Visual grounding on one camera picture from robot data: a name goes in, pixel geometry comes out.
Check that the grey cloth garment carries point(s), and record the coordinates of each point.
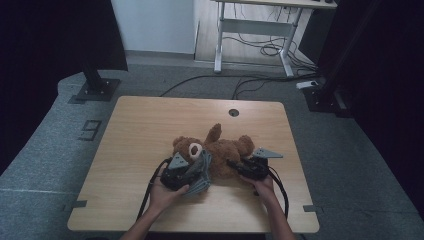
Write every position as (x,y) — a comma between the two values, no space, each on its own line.
(201,170)

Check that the white power strip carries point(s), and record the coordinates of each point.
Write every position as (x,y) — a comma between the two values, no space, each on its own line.
(306,84)

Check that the black metal stand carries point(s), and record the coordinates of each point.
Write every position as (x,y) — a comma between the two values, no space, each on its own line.
(96,88)
(320,98)

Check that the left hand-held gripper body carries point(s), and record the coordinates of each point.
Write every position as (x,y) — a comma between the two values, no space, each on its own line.
(176,175)

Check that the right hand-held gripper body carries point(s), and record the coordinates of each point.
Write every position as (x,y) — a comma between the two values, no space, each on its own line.
(256,168)

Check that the grey floor tape piece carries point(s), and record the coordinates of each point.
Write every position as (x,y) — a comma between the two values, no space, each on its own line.
(77,204)
(311,208)

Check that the white desk frame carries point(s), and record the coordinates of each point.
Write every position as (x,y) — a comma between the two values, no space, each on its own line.
(253,27)

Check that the black curtain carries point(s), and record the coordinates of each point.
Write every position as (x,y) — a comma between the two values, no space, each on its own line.
(393,83)
(50,40)

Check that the dark floor outlet cover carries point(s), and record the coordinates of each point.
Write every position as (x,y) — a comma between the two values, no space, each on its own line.
(90,130)

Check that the brown teddy bear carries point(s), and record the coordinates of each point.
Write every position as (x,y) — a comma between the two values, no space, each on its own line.
(223,153)

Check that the person's left hand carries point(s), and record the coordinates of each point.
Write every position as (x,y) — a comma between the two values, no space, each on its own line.
(161,196)

